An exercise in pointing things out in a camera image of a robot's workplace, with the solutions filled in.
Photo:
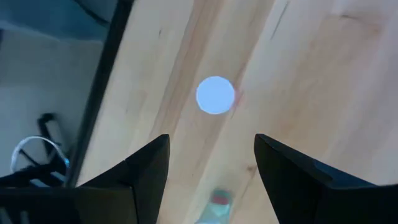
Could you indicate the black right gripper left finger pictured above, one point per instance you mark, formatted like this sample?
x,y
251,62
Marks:
x,y
140,186

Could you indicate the green medicine bottle white cap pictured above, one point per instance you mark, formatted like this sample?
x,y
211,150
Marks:
x,y
219,203

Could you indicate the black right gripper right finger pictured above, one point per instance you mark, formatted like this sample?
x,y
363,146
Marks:
x,y
298,186

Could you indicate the pink medicine bottle white cap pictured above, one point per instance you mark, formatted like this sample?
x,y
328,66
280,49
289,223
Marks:
x,y
215,95

